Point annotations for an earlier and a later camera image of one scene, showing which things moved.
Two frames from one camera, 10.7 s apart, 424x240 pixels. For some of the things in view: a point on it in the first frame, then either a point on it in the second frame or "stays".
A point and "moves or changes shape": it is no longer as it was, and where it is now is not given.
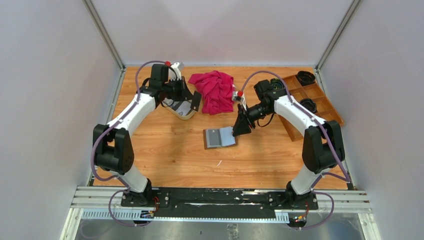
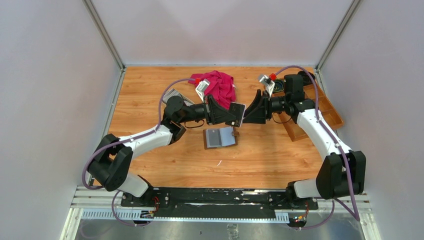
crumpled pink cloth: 217,90 stays
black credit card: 196,101 moves or changes shape
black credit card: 214,138 stays
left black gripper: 184,93 → 214,114
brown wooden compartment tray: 324,107 stays
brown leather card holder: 219,138 stays
